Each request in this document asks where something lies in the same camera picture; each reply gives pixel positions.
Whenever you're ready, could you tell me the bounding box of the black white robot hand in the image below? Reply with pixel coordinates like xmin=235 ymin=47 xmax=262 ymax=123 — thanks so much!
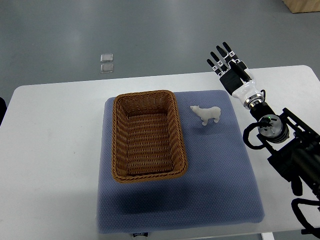
xmin=207 ymin=42 xmax=265 ymax=110

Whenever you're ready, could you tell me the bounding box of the white bear figurine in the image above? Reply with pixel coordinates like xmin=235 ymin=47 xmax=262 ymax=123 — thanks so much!
xmin=190 ymin=105 xmax=221 ymax=126

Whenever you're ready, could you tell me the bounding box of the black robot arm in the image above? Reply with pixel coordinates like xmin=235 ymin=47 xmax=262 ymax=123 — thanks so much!
xmin=242 ymin=90 xmax=320 ymax=238

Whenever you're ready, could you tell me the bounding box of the brown wicker basket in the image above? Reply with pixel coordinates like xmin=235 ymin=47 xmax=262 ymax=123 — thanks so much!
xmin=111 ymin=90 xmax=188 ymax=184

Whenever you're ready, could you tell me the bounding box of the wooden box corner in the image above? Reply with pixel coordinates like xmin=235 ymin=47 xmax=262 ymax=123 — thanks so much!
xmin=282 ymin=0 xmax=320 ymax=14

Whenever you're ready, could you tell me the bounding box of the blue quilted mat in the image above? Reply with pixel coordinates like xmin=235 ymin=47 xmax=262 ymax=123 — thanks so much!
xmin=97 ymin=90 xmax=265 ymax=234

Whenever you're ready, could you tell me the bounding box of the upper clear floor tile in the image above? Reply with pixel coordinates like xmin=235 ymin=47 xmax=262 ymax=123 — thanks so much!
xmin=100 ymin=53 xmax=114 ymax=63

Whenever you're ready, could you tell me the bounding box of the black label tag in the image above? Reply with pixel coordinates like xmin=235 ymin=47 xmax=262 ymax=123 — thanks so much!
xmin=132 ymin=232 xmax=149 ymax=238

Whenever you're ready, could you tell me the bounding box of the black object at left edge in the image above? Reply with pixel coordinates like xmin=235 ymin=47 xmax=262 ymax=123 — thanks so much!
xmin=0 ymin=97 xmax=7 ymax=125

